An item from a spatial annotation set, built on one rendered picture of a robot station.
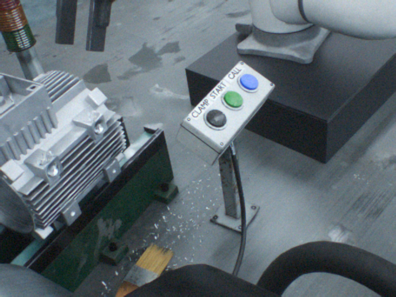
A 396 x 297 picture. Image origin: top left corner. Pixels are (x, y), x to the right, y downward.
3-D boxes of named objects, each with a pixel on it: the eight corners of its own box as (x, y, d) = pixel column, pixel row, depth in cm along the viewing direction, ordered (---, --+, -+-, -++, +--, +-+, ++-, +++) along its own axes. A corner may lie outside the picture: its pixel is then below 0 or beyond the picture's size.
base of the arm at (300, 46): (254, 15, 127) (252, -6, 123) (337, 25, 116) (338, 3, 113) (220, 50, 116) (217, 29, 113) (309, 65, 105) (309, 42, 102)
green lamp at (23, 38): (20, 53, 102) (12, 34, 99) (2, 49, 104) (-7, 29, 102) (40, 40, 105) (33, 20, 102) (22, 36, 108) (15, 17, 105)
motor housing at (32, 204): (59, 258, 73) (12, 165, 61) (-22, 217, 82) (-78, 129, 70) (137, 172, 85) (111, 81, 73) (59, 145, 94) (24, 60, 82)
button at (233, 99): (233, 116, 73) (237, 109, 71) (217, 104, 73) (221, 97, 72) (243, 105, 75) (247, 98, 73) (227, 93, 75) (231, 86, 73)
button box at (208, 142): (211, 167, 72) (223, 148, 67) (173, 138, 72) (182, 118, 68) (264, 104, 82) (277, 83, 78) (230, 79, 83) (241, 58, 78)
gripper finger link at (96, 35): (105, 0, 69) (109, 1, 68) (100, 50, 70) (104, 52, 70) (90, -2, 66) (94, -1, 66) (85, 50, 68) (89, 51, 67)
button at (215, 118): (216, 135, 70) (220, 128, 68) (199, 123, 70) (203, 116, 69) (226, 124, 72) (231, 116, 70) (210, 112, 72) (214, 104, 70)
